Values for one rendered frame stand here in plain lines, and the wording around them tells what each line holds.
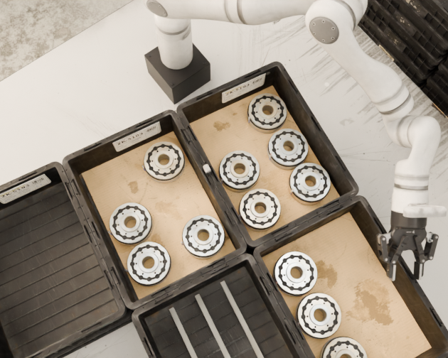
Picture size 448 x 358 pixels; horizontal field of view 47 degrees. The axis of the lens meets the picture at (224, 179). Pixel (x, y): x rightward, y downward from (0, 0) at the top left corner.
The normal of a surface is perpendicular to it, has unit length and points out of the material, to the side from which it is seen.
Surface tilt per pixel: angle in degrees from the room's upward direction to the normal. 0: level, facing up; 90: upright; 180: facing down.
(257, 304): 0
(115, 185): 0
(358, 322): 0
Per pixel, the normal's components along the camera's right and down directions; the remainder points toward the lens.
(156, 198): 0.02, -0.31
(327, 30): -0.47, 0.74
